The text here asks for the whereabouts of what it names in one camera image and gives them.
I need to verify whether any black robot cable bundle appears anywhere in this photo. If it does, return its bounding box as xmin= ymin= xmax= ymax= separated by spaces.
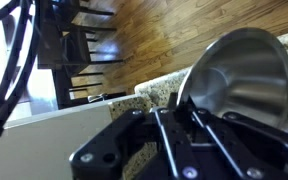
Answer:
xmin=0 ymin=0 xmax=42 ymax=161

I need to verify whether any dark wooden dining table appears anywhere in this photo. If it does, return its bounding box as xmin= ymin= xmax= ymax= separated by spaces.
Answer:
xmin=37 ymin=0 xmax=73 ymax=109

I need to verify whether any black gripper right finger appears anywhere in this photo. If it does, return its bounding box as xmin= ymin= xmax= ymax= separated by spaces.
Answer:
xmin=183 ymin=98 xmax=288 ymax=180

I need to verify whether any dark wooden dining chair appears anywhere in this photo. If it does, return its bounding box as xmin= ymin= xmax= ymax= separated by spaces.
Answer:
xmin=68 ymin=71 xmax=128 ymax=101
xmin=60 ymin=26 xmax=125 ymax=78
xmin=50 ymin=0 xmax=118 ymax=34

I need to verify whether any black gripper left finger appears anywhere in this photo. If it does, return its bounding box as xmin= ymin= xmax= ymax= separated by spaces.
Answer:
xmin=68 ymin=93 xmax=202 ymax=180

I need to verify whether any white tall cabinet panel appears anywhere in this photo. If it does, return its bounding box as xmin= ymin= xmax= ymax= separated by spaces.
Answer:
xmin=0 ymin=94 xmax=142 ymax=180

